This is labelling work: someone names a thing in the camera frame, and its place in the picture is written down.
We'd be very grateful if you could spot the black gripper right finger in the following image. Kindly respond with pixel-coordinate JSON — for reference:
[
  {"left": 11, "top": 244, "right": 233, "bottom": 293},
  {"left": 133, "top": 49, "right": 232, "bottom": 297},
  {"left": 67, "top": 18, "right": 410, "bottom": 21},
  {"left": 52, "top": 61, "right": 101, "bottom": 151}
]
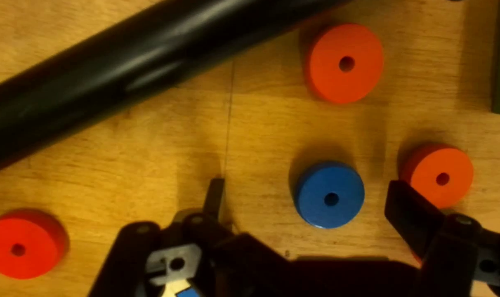
[{"left": 385, "top": 179, "right": 500, "bottom": 297}]

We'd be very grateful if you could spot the orange wooden disc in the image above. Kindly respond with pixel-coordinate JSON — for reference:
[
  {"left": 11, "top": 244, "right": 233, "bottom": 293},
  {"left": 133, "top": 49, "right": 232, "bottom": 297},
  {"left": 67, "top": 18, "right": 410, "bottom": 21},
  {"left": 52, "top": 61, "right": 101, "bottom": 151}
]
[
  {"left": 402, "top": 143, "right": 476, "bottom": 211},
  {"left": 0, "top": 209, "right": 72, "bottom": 280},
  {"left": 303, "top": 21, "right": 387, "bottom": 105}
]

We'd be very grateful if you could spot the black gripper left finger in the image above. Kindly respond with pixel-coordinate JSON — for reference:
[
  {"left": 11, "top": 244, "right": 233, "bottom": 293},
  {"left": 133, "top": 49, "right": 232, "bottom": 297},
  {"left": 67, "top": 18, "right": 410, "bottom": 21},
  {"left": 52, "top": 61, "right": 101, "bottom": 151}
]
[{"left": 90, "top": 176, "right": 242, "bottom": 297}]

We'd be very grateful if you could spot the blue wooden disc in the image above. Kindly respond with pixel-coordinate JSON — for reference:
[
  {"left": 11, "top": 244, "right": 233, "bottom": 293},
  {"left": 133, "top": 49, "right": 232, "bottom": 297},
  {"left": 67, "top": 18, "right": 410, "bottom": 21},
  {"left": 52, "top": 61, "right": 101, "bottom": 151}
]
[{"left": 293, "top": 160, "right": 369, "bottom": 231}]

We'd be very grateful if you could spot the black long-handled tool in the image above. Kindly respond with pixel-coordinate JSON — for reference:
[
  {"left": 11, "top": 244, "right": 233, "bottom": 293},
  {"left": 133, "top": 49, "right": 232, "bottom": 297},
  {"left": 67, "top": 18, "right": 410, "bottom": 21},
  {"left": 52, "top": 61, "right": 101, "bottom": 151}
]
[{"left": 0, "top": 0, "right": 350, "bottom": 178}]

